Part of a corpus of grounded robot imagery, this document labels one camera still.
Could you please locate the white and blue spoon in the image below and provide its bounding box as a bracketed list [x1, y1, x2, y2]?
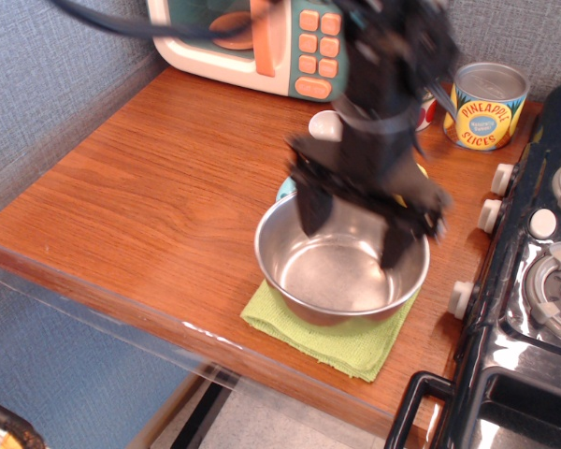
[276, 110, 342, 201]

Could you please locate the white stove knob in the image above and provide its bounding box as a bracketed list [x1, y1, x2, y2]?
[490, 164, 515, 196]
[477, 199, 502, 234]
[448, 281, 475, 320]

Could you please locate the pineapple slices toy can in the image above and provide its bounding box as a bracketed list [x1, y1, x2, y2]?
[443, 62, 530, 151]

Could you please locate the tomato sauce toy can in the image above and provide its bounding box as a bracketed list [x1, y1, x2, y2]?
[416, 90, 438, 132]

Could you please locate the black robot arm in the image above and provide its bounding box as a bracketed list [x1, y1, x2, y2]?
[289, 1, 457, 269]

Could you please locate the black toy stove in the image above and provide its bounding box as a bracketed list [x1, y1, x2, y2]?
[386, 85, 561, 448]

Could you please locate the stainless steel pan bowl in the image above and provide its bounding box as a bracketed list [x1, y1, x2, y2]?
[254, 194, 430, 331]

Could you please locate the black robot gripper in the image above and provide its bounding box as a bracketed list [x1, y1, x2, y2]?
[288, 90, 451, 269]

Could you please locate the white round stove button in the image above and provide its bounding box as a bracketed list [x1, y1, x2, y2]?
[528, 209, 557, 239]

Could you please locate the green folded towel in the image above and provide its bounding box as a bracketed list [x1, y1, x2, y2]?
[240, 282, 417, 383]

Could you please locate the yellow toy corn cob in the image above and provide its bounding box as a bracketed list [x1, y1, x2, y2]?
[390, 162, 429, 208]

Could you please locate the white stove knob middle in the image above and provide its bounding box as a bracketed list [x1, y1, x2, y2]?
[477, 199, 502, 234]

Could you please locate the white stove knob upper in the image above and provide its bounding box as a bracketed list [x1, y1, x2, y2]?
[490, 164, 515, 196]

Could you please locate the white stove knob lower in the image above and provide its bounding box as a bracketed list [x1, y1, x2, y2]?
[448, 281, 475, 320]

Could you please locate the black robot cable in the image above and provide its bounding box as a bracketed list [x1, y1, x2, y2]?
[49, 0, 281, 41]

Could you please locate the toy microwave oven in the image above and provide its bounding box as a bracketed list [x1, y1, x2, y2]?
[148, 1, 348, 102]

